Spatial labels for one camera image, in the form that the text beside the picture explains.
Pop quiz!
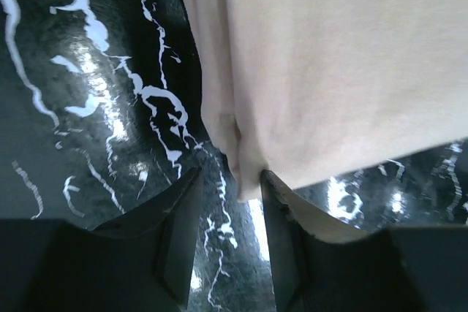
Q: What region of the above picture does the beige t shirt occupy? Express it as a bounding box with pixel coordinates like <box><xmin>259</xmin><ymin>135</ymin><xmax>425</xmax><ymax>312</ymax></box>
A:
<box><xmin>183</xmin><ymin>0</ymin><xmax>467</xmax><ymax>201</ymax></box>

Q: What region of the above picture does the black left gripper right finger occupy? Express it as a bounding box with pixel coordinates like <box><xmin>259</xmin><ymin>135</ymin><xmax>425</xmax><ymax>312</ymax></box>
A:
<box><xmin>260</xmin><ymin>170</ymin><xmax>467</xmax><ymax>311</ymax></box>

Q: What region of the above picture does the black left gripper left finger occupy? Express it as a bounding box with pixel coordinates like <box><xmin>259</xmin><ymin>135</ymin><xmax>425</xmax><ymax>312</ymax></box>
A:
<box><xmin>1</xmin><ymin>168</ymin><xmax>203</xmax><ymax>311</ymax></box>

